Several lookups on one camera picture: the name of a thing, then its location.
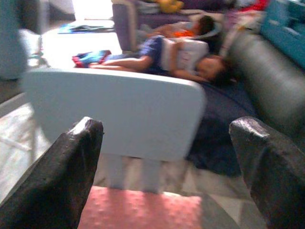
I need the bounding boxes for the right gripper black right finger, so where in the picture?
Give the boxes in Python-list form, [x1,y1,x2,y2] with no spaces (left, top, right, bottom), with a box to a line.
[229,116,305,229]

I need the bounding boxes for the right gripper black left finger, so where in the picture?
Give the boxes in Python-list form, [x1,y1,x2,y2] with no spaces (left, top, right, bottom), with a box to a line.
[0,116,105,229]

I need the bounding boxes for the pink fleece pillow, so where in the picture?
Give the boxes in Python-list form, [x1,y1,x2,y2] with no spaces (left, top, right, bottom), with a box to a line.
[77,185,203,229]

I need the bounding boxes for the dark sofa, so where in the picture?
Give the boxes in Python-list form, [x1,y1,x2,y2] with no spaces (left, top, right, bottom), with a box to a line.
[225,30,305,145]

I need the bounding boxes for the white pillow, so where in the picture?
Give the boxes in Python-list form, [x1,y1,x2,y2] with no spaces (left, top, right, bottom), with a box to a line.
[161,38,210,73]

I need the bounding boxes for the navy blue floor cushion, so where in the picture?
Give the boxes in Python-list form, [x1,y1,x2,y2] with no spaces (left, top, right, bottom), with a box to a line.
[185,81,257,177]

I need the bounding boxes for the white low table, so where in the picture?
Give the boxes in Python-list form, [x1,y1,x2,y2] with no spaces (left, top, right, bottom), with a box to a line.
[22,67,207,194]

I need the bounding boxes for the teal cushion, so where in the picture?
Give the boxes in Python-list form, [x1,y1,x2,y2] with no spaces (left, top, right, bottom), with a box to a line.
[259,0,305,70]

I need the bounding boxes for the pale grey furniture piece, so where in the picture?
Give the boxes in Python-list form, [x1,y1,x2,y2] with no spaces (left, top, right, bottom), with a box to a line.
[0,0,50,81]

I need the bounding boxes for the blue floor mat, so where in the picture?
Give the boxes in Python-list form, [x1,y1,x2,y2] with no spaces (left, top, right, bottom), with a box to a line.
[58,22,115,34]

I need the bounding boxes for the child in blue shirt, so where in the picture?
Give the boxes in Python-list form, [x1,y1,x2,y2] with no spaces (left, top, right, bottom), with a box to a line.
[89,35,237,84]

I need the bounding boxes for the purple armchair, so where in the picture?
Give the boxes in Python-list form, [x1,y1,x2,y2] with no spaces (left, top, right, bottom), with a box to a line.
[112,0,231,52]

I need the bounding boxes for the child in orange shirt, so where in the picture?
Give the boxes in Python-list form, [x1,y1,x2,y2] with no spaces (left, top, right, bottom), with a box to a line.
[152,15,215,39]

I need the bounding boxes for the yellow plush toy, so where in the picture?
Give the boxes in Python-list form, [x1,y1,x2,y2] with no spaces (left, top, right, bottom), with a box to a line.
[154,0,184,14]

